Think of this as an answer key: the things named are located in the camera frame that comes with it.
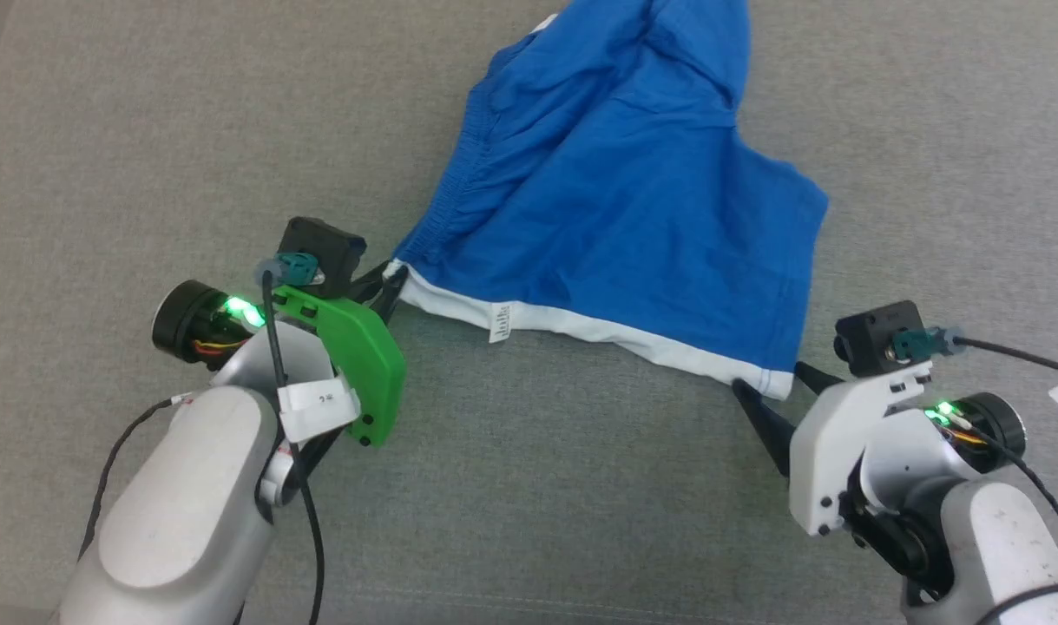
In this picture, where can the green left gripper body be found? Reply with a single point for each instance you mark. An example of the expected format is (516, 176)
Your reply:
(364, 356)

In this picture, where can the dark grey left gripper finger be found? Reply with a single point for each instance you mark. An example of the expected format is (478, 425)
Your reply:
(391, 299)
(374, 282)

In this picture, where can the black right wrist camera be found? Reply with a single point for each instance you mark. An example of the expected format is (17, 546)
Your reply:
(871, 334)

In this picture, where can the blue shorts with white trim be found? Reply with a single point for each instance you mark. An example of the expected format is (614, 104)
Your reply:
(624, 200)

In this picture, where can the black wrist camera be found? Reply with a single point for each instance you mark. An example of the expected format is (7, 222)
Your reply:
(871, 334)
(320, 243)

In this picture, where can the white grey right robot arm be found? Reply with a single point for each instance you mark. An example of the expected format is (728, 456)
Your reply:
(1006, 547)

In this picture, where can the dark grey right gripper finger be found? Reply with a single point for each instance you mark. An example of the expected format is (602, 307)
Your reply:
(815, 379)
(772, 425)

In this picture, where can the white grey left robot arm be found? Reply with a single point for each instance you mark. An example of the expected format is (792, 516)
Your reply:
(181, 503)

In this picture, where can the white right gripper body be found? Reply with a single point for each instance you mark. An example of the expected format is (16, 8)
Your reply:
(828, 443)

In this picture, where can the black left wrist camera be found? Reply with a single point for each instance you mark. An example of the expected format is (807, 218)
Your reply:
(320, 243)

